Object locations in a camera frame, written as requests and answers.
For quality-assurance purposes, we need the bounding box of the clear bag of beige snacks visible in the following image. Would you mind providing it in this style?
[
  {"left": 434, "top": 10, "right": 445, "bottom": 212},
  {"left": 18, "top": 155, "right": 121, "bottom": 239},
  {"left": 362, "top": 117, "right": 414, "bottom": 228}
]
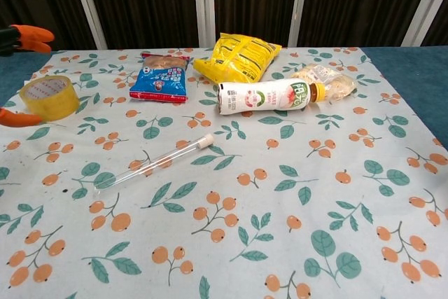
[{"left": 290, "top": 63, "right": 358, "bottom": 102}]

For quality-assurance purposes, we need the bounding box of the blue red snack bag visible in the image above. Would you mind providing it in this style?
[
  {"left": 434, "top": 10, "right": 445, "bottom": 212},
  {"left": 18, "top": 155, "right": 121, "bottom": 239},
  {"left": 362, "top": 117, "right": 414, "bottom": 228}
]
[{"left": 129, "top": 53, "right": 193, "bottom": 104}]

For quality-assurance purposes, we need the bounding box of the yellowish packing tape roll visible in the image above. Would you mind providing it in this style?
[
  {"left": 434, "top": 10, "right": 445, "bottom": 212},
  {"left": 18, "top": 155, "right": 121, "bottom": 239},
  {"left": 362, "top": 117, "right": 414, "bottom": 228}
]
[{"left": 19, "top": 75, "right": 81, "bottom": 123}]

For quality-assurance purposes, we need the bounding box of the white bottle with yellow cap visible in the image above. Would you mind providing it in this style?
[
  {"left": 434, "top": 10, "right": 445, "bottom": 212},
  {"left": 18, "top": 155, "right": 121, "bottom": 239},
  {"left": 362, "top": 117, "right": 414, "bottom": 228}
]
[{"left": 216, "top": 79, "right": 328, "bottom": 116}]

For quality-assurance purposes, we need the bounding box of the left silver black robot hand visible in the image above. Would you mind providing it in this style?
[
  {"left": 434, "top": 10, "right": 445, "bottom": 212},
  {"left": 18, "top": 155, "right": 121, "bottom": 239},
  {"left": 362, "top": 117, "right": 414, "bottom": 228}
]
[{"left": 0, "top": 24, "right": 56, "bottom": 127}]

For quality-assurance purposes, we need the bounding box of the yellow snack bag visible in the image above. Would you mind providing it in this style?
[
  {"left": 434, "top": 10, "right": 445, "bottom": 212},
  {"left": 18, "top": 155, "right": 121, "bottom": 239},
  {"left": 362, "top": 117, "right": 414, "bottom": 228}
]
[{"left": 193, "top": 32, "right": 283, "bottom": 85}]

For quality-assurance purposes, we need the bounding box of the floral orange green tablecloth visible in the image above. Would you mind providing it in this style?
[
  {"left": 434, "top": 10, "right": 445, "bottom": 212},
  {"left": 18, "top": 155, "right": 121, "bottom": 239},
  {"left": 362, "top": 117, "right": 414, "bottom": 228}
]
[{"left": 0, "top": 46, "right": 448, "bottom": 299}]

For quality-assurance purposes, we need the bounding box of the clear glass tube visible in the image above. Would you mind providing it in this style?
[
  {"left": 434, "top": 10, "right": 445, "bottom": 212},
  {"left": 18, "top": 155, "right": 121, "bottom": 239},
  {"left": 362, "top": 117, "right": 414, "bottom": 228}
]
[{"left": 92, "top": 134, "right": 211, "bottom": 197}]

